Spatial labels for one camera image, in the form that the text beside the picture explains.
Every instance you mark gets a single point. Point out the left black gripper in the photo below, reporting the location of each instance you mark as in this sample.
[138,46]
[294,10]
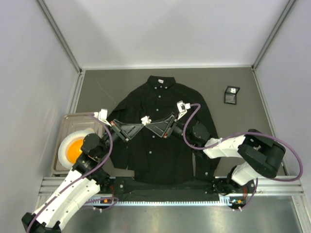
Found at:
[119,130]

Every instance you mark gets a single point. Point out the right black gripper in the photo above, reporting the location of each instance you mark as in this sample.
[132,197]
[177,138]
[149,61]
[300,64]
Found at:
[170,125]

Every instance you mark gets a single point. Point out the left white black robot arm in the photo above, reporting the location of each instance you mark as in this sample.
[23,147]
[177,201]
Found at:
[84,180]

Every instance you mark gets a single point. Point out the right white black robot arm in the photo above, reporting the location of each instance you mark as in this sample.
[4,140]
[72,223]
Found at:
[262,155]

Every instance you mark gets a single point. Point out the black button-up shirt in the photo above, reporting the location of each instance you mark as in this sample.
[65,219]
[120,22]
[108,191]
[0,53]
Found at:
[158,160]

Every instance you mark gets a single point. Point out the grey metal tray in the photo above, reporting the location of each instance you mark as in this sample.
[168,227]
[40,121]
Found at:
[70,124]

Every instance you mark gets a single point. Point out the white bowl orange inside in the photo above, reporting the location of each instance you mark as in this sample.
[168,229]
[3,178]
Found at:
[70,148]

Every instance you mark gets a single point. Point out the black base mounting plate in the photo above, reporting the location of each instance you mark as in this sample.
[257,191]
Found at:
[126,188]

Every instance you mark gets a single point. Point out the small black open box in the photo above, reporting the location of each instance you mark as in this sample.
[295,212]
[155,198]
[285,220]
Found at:
[230,95]

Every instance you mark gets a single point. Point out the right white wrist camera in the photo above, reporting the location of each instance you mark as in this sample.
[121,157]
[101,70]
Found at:
[182,108]

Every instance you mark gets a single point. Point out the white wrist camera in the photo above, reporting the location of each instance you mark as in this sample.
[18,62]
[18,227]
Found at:
[182,108]
[101,116]

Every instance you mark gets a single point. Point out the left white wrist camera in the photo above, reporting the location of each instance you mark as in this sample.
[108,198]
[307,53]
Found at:
[101,116]

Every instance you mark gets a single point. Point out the aluminium frame rail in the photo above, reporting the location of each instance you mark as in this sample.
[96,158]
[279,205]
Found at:
[266,187]

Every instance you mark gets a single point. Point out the grey slotted cable duct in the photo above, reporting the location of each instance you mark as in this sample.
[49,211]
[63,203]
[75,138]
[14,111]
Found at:
[220,201]

